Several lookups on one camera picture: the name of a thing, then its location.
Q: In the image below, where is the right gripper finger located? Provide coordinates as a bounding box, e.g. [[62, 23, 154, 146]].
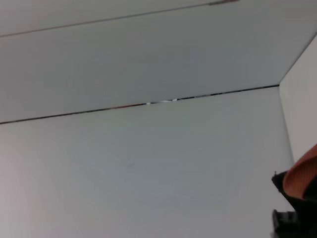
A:
[[271, 209, 298, 238]]

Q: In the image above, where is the black bag with orange handles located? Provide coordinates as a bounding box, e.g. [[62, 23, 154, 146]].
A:
[[271, 143, 317, 238]]

